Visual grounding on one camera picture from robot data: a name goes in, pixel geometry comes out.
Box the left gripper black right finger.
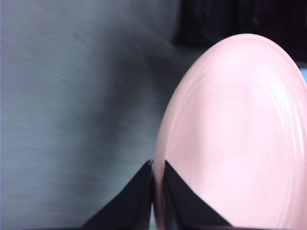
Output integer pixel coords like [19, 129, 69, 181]
[162, 160, 237, 230]

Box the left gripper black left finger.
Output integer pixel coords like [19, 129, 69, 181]
[80, 159, 154, 230]

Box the pink round plate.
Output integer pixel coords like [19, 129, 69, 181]
[153, 33, 307, 230]

